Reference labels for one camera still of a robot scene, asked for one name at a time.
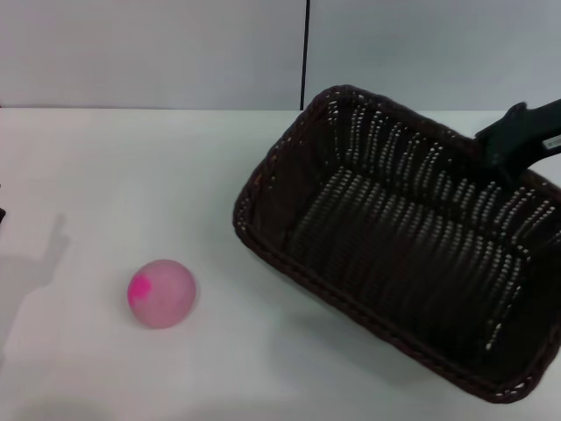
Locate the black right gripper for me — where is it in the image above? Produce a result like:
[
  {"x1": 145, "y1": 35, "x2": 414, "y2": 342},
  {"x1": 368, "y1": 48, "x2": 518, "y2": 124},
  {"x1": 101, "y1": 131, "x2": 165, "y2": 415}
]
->
[{"x1": 474, "y1": 98, "x2": 561, "y2": 188}]

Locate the dark brown woven basket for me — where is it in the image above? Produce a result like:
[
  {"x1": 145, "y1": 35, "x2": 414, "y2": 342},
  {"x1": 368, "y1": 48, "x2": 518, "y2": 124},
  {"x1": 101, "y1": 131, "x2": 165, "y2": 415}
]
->
[{"x1": 231, "y1": 84, "x2": 561, "y2": 405}]

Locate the pink foam ball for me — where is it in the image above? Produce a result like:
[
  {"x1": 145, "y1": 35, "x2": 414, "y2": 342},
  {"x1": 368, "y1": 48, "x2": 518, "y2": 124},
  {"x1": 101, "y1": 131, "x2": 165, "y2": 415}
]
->
[{"x1": 126, "y1": 258, "x2": 197, "y2": 331}]

